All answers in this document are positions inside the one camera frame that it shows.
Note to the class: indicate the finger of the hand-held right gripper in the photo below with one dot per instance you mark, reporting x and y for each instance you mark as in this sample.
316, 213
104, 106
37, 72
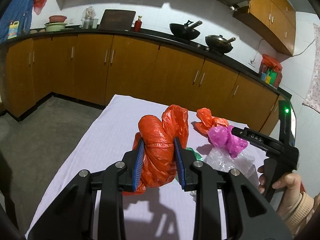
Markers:
241, 132

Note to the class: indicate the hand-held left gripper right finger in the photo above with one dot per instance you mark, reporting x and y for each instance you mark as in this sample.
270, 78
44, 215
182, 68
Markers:
180, 165

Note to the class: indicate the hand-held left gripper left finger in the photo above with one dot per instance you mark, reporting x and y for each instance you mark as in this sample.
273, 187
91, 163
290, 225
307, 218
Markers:
138, 165

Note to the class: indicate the green plastic packet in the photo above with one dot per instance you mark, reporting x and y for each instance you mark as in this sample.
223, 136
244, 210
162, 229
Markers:
193, 153

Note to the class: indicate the pink plastic bag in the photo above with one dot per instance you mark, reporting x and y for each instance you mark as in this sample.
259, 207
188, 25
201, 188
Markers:
220, 137

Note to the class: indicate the large orange plastic bag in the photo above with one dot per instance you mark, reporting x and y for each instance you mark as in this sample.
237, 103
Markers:
155, 135

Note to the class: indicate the clear bubble wrap sheet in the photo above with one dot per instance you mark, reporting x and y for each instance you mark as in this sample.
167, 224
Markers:
225, 163

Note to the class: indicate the small knotted orange plastic bag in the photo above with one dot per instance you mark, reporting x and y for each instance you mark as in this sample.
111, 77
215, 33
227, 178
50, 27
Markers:
206, 120

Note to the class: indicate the person's right forearm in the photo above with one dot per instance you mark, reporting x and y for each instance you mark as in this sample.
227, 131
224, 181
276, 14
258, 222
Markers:
302, 213

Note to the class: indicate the person's right hand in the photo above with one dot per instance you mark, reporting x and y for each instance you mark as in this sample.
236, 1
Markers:
290, 187

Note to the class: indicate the lavender tablecloth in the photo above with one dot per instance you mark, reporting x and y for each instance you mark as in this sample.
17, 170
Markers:
112, 130

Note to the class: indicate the blue box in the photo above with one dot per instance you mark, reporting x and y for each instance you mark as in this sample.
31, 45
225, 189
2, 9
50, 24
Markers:
263, 76

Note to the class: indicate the green box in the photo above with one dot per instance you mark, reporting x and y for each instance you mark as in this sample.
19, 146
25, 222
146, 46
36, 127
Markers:
273, 77

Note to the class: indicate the red plastic bag over bottles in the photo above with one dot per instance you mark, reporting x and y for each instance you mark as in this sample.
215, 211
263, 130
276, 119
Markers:
271, 62

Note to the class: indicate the pink floral curtain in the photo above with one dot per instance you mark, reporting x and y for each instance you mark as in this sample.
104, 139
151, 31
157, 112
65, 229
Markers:
315, 80

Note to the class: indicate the wok with metal lid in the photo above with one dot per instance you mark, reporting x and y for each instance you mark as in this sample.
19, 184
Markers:
217, 43

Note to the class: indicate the black gas stove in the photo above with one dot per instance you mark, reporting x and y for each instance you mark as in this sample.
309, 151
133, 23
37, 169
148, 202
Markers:
200, 45

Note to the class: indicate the wooden lower kitchen cabinets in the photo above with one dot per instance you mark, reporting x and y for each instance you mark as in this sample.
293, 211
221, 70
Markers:
125, 67

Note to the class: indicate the black wok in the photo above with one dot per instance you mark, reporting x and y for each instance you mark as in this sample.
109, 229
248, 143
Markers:
185, 31

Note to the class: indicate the wooden upper kitchen cabinet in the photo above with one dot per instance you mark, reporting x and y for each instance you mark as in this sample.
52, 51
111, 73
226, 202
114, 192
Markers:
272, 12

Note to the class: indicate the black kitchen countertop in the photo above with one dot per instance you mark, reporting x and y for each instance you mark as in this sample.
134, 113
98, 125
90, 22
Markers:
155, 34

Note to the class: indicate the red bottle with gold cap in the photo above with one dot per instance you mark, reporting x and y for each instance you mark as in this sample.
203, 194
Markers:
137, 25

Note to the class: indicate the dark wooden cutting board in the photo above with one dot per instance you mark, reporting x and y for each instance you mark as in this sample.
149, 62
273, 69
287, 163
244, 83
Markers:
116, 20

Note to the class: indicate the jar covered with plastic bag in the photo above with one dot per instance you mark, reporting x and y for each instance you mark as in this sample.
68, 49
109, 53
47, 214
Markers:
88, 16

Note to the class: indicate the green plastic basin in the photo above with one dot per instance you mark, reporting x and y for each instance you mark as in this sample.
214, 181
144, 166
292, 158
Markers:
56, 27

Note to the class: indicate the red plastic basin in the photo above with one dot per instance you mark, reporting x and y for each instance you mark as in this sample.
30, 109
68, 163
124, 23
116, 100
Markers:
58, 18

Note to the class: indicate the yellow detergent bottle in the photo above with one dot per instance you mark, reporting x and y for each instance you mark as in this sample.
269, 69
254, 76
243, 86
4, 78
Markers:
13, 31

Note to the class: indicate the blue hanging cloth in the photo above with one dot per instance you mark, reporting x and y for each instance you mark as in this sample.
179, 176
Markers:
22, 2

